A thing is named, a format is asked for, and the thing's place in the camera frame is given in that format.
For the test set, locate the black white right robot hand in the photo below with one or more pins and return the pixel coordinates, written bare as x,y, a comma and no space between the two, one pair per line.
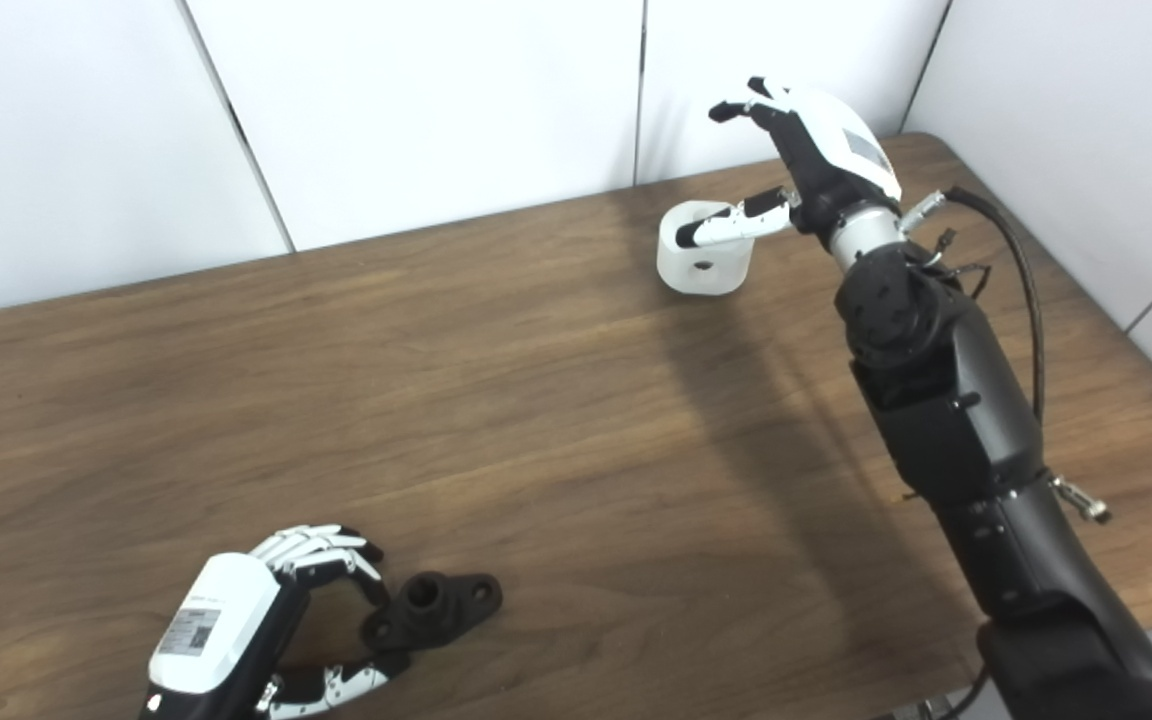
826,150

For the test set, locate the round white plastic piece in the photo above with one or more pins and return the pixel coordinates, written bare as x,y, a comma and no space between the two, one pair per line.
706,272

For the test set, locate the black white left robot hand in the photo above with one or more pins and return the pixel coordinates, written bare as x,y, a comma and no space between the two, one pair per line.
216,620

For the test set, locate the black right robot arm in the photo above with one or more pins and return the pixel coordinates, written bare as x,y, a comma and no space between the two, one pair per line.
966,420

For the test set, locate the black plastic holder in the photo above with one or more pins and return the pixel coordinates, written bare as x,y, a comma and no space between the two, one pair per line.
436,605

